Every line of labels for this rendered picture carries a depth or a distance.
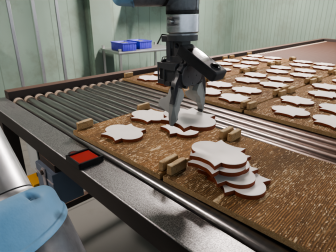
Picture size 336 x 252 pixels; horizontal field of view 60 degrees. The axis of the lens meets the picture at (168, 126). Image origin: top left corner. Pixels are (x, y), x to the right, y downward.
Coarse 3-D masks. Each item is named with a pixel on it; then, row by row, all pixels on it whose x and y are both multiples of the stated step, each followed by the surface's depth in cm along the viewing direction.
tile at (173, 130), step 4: (168, 124) 99; (160, 128) 98; (164, 128) 97; (168, 128) 96; (172, 128) 96; (176, 128) 96; (168, 132) 95; (172, 132) 93; (176, 132) 93; (180, 132) 93; (184, 132) 93; (188, 132) 93; (192, 132) 93; (196, 132) 93; (180, 136) 92; (184, 136) 91; (188, 136) 91; (192, 136) 91
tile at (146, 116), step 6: (132, 114) 109; (138, 114) 109; (144, 114) 109; (150, 114) 109; (156, 114) 109; (162, 114) 109; (132, 120) 106; (138, 120) 105; (144, 120) 103; (150, 120) 103; (156, 120) 103
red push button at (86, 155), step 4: (80, 152) 84; (84, 152) 84; (88, 152) 84; (72, 156) 81; (76, 156) 81; (80, 156) 81; (84, 156) 81; (88, 156) 81; (92, 156) 81; (96, 156) 81; (76, 160) 79; (80, 160) 79; (84, 160) 79
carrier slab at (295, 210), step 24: (240, 144) 87; (264, 144) 87; (192, 168) 74; (264, 168) 74; (288, 168) 74; (312, 168) 74; (192, 192) 65; (216, 192) 64; (288, 192) 64; (312, 192) 64; (240, 216) 57; (264, 216) 57; (288, 216) 57; (312, 216) 57; (288, 240) 51; (312, 240) 51
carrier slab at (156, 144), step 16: (96, 128) 99; (144, 128) 99; (96, 144) 89; (112, 144) 87; (128, 144) 87; (144, 144) 87; (160, 144) 87; (176, 144) 87; (128, 160) 79; (144, 160) 78; (160, 176) 72
